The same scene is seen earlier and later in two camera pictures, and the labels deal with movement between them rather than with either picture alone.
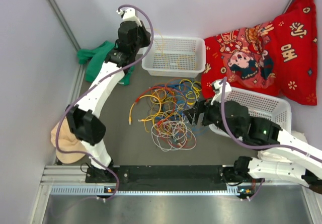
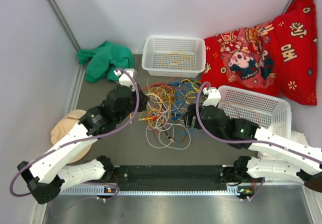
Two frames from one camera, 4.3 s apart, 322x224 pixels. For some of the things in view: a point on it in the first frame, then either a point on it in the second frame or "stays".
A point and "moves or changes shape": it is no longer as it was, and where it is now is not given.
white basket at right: x=276 y=108 stays
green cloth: x=96 y=56 stays
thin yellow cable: x=162 y=50 to x=174 y=58
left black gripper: x=145 y=34 to x=143 y=99
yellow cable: x=168 y=106 moves or changes shape
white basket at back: x=176 y=56 stays
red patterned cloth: x=279 y=56 stays
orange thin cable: x=187 y=56 to x=182 y=59
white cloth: x=267 y=155 stays
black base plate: x=167 y=178 stays
